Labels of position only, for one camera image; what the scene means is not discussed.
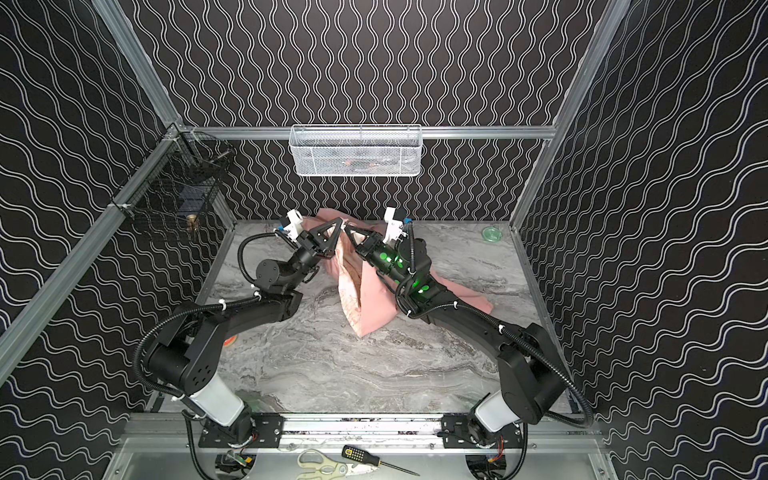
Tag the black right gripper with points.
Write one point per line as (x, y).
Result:
(366, 245)

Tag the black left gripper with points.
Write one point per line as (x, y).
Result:
(311, 240)

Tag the pink zip-up jacket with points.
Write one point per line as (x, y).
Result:
(366, 303)

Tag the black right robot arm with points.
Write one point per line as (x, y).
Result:
(533, 382)

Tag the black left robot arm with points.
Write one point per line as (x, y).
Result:
(180, 355)

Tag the green transparent lid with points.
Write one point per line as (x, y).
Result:
(492, 234)

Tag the small brass bell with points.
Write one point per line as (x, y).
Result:
(192, 223)

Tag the black yellow screwdriver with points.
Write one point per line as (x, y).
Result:
(363, 457)

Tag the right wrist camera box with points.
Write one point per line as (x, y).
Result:
(395, 220)

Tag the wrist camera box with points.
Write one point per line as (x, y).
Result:
(292, 224)
(395, 220)

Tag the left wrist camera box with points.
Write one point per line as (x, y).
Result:
(292, 224)

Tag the white wire mesh basket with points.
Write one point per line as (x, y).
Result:
(356, 150)

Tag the black wire basket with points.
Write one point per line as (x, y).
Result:
(186, 181)

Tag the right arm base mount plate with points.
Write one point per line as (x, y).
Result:
(459, 431)

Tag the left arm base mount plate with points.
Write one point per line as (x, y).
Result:
(259, 431)

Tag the scissors with pale handles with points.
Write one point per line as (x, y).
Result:
(317, 466)

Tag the aluminium front rail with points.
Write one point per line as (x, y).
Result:
(378, 433)

